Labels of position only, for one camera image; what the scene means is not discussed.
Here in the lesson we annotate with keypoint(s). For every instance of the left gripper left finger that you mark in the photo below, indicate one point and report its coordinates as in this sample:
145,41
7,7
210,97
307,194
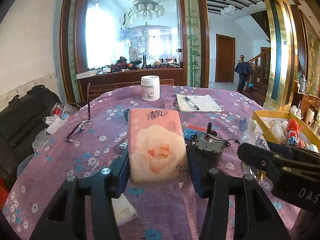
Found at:
65,215

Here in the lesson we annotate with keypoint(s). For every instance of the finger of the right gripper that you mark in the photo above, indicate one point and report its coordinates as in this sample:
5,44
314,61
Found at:
262,158

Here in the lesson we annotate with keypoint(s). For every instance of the large red plastic bag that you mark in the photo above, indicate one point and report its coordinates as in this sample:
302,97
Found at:
293,129

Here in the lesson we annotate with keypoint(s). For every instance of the blue white bundle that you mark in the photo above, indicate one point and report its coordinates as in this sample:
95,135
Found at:
250,132

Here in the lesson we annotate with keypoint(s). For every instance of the pink rose tissue pack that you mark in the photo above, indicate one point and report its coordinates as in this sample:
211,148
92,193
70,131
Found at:
157,150

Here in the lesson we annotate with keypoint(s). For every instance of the white printed plastic bag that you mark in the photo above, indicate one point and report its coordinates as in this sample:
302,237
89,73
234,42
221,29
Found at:
277,131

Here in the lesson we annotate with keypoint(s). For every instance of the yellow taped cardboard tray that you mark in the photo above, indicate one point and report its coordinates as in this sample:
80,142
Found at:
307,139

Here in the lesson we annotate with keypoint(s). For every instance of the small electric motor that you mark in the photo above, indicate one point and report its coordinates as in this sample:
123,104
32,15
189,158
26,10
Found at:
208,145

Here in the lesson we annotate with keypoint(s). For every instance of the purple floral tablecloth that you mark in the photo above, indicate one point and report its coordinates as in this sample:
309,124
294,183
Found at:
219,200

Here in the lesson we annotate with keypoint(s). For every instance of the blue orange cloth pack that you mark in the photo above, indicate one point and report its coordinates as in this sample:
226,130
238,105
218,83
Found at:
189,130

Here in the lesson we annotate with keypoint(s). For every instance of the white notepad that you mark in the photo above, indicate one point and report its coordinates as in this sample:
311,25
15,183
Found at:
206,103

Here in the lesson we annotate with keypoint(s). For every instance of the black pen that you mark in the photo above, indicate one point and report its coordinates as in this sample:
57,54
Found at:
191,103

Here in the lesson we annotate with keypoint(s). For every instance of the person in dark jacket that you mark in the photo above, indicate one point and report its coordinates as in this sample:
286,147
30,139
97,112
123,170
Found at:
244,70

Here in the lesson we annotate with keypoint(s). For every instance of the black bag on seat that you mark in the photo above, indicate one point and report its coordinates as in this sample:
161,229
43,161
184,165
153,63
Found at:
21,121

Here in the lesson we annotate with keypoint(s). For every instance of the brown wooden door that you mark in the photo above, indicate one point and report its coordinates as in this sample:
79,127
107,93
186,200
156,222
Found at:
225,58

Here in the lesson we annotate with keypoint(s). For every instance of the white plastic jar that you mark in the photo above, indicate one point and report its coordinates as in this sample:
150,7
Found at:
150,85

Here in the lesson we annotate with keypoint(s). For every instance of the wooden counter with clutter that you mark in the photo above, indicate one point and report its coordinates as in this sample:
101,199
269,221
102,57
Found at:
106,82

